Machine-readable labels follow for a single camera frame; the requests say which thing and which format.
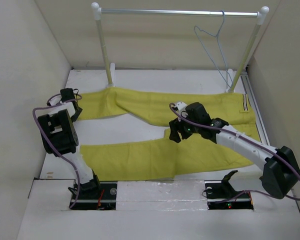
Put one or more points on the white and silver clothes rack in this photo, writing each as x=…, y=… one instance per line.
x=164, y=39

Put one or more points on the yellow-green trousers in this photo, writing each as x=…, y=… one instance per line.
x=163, y=158

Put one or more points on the aluminium rail at right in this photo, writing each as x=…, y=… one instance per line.
x=253, y=102

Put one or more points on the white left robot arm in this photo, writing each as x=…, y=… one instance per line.
x=60, y=138

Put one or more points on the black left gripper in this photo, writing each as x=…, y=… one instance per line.
x=74, y=118

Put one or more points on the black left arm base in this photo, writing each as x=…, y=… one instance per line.
x=104, y=199

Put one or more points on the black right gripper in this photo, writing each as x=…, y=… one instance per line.
x=175, y=125

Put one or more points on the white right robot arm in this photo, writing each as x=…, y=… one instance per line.
x=280, y=170

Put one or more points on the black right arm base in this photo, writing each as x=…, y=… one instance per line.
x=221, y=195

